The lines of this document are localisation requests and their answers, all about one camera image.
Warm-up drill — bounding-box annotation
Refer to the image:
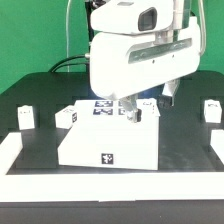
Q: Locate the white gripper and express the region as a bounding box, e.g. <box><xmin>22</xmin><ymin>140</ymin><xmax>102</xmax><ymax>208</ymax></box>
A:
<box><xmin>90</xmin><ymin>17</ymin><xmax>200</xmax><ymax>123</ymax></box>

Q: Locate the white square table top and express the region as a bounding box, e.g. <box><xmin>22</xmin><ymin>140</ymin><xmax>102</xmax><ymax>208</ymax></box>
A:
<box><xmin>58</xmin><ymin>98</ymin><xmax>160</xmax><ymax>170</ymax></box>

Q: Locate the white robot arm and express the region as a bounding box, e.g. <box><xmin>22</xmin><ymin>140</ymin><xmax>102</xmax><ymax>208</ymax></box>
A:
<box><xmin>90</xmin><ymin>0</ymin><xmax>201</xmax><ymax>122</ymax></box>

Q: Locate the tag sheet with markers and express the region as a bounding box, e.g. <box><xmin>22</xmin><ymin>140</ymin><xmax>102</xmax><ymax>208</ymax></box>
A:
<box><xmin>93</xmin><ymin>100</ymin><xmax>125</xmax><ymax>115</ymax></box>

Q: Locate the white U-shaped fence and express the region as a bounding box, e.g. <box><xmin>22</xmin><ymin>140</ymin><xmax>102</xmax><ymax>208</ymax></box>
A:
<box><xmin>0</xmin><ymin>132</ymin><xmax>224</xmax><ymax>202</ymax></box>

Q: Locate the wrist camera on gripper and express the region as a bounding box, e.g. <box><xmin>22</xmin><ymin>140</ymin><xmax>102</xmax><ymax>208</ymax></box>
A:
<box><xmin>91</xmin><ymin>0</ymin><xmax>174</xmax><ymax>35</ymax></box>

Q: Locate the black cable bundle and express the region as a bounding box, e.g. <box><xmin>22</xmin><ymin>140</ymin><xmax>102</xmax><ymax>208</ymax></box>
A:
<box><xmin>48</xmin><ymin>54</ymin><xmax>92</xmax><ymax>73</ymax></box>

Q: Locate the grey thin cable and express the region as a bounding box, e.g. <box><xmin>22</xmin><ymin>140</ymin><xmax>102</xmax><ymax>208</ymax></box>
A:
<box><xmin>65</xmin><ymin>0</ymin><xmax>73</xmax><ymax>73</ymax></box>

